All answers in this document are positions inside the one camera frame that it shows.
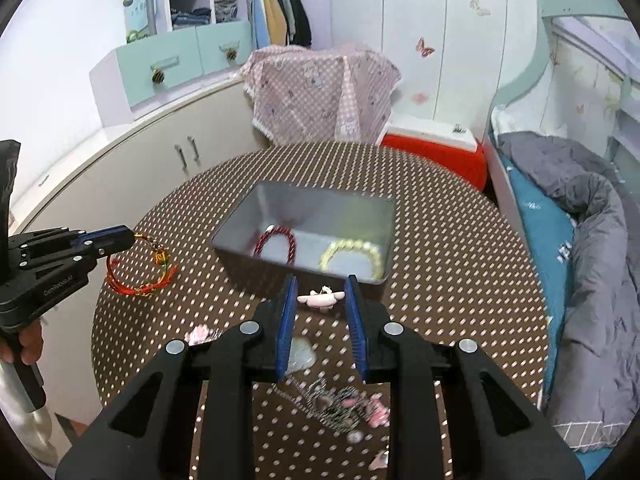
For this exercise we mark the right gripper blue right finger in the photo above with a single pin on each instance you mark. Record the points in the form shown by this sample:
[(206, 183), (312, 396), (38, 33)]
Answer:
[(355, 308)]

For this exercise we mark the pink checkered cloth cover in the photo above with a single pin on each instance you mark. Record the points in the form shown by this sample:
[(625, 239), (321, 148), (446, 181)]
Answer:
[(340, 94)]

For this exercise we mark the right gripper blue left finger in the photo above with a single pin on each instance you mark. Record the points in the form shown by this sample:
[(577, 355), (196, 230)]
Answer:
[(287, 306)]

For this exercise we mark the beige low cabinet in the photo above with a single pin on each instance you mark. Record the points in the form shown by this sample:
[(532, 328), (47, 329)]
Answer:
[(115, 177)]

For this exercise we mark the red storage box white lid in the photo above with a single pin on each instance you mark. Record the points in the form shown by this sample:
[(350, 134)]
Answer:
[(461, 153)]

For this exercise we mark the pink bunny charm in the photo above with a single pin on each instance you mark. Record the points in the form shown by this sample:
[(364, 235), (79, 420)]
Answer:
[(324, 300)]

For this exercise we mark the grey duvet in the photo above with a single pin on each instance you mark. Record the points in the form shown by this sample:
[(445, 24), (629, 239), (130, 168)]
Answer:
[(595, 392)]

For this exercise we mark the mint drawer unit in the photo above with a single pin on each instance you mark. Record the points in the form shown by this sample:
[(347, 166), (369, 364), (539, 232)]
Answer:
[(133, 80)]

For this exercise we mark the white wardrobe with butterflies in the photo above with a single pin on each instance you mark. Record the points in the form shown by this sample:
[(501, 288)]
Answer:
[(453, 55)]

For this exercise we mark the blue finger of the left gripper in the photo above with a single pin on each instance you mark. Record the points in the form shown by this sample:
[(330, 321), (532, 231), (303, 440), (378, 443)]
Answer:
[(114, 236), (99, 252)]

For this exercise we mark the white jade pendant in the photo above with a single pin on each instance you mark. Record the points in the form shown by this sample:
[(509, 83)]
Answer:
[(302, 355)]

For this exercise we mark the dark metal storage box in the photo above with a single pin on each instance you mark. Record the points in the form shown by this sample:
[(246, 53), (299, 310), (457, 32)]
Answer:
[(320, 234)]

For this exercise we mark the person left hand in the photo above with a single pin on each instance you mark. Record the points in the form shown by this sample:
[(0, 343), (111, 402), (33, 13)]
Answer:
[(31, 342)]

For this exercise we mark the mint green bunk bed frame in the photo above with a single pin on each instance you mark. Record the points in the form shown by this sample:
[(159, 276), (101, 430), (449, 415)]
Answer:
[(581, 81)]

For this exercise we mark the folded jeans stack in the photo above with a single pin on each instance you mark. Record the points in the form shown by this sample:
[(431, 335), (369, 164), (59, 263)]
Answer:
[(205, 12)]

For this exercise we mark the hanging clothes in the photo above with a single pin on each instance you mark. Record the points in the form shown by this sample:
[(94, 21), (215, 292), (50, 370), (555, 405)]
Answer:
[(279, 23)]

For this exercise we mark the brown polka dot tablecloth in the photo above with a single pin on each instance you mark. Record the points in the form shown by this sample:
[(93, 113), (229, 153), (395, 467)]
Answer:
[(437, 252)]

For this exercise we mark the teal bed sheet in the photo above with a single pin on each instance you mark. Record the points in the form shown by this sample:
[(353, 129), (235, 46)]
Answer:
[(549, 231)]

